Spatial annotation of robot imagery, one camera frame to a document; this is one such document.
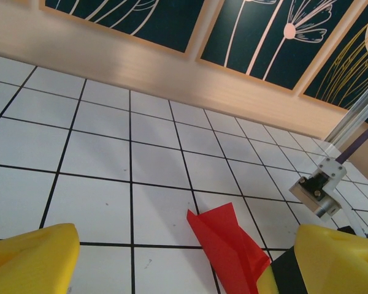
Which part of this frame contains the red cloth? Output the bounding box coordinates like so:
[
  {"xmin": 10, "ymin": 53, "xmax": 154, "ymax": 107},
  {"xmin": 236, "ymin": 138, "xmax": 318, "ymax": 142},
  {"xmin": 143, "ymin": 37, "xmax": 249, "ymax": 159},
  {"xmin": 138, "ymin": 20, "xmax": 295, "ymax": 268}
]
[{"xmin": 186, "ymin": 202, "xmax": 271, "ymax": 294}]

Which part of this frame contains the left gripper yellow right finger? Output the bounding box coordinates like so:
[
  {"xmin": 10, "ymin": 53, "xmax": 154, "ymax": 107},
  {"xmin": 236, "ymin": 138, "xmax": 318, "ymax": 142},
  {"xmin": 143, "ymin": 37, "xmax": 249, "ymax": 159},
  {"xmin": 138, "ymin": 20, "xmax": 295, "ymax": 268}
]
[{"xmin": 294, "ymin": 224, "xmax": 368, "ymax": 294}]

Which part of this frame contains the aluminium frame post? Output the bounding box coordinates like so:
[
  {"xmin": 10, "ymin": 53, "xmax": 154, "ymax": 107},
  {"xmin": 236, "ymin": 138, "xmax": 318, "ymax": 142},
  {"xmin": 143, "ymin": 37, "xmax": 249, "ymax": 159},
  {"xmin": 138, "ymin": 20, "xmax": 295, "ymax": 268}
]
[{"xmin": 323, "ymin": 87, "xmax": 368, "ymax": 151}]

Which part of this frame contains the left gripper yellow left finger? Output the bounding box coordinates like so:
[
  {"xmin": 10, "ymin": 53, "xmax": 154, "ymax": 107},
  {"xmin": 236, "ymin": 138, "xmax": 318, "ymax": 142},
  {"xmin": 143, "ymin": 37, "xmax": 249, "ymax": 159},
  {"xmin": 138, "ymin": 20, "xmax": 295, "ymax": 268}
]
[{"xmin": 0, "ymin": 222, "xmax": 80, "ymax": 294}]

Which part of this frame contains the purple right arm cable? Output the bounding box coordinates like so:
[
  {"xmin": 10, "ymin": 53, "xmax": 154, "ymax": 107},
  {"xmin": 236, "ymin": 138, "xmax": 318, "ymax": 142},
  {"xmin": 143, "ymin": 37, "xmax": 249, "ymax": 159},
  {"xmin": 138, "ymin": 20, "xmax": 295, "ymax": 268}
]
[{"xmin": 337, "ymin": 121, "xmax": 368, "ymax": 163}]

